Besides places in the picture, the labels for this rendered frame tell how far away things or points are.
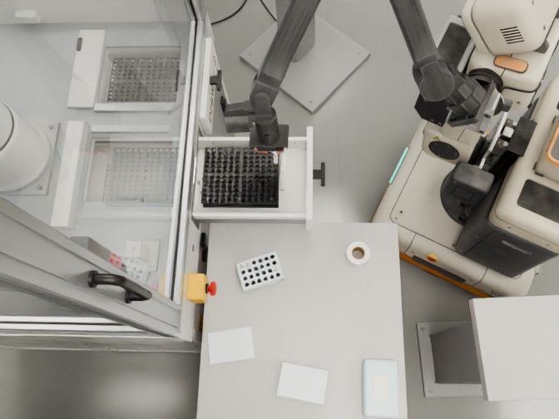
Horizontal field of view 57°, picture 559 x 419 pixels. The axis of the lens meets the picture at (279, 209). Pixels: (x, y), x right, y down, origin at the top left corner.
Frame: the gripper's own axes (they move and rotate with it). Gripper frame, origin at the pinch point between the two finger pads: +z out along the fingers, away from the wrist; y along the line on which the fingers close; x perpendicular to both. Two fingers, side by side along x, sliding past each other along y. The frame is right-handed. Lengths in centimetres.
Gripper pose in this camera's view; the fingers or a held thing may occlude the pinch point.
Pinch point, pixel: (272, 150)
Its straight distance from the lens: 144.5
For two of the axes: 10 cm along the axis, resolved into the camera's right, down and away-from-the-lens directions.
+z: 0.9, 3.5, 9.3
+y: 9.9, 0.2, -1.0
